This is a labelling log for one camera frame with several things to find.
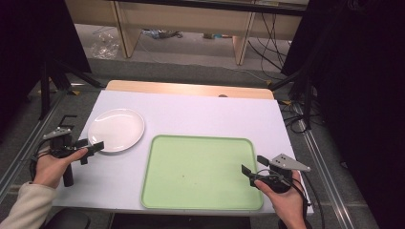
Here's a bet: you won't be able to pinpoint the crumpled bluish plastic wrapper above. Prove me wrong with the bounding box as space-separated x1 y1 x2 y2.
141 28 184 40

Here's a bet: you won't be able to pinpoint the person's left hand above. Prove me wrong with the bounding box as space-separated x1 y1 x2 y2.
32 147 89 189

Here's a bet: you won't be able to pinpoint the clear plastic bag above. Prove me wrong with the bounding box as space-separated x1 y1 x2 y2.
90 30 121 60

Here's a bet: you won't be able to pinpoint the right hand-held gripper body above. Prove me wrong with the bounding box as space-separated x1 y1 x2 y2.
249 153 311 194

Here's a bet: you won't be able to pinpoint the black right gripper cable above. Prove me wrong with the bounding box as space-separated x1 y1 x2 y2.
294 176 326 229

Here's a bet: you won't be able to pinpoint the bundle of black hanging cables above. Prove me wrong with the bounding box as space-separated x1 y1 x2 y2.
247 12 289 73

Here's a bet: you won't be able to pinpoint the green plastic tray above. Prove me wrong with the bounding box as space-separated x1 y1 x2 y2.
139 134 265 212

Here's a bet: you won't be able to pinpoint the metal floor rail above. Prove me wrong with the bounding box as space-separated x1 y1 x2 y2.
0 91 66 196
294 103 355 229

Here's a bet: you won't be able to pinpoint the person's right hand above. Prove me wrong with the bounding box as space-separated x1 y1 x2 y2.
253 170 309 221

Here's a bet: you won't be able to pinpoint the black floor cables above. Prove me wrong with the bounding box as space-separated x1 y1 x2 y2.
280 100 309 135

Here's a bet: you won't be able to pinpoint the black metal stand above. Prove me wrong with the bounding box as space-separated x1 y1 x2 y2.
38 56 105 121
269 68 315 131

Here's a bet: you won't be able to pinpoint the white table cover sheet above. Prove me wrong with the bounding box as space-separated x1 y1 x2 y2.
52 90 314 218

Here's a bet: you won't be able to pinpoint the white round plate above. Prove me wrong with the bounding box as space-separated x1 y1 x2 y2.
87 108 146 154

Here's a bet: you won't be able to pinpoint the beige wooden desk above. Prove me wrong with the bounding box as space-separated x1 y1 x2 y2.
65 0 304 66

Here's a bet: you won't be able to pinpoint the black curtain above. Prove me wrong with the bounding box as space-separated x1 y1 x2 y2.
0 0 93 109
281 0 405 229

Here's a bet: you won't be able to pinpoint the wooden table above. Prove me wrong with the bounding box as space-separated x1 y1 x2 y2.
104 79 275 100

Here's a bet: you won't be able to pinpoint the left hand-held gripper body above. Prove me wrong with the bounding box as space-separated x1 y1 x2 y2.
42 114 80 188

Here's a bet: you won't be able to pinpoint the black stool seat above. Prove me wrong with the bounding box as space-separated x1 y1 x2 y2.
41 208 93 229

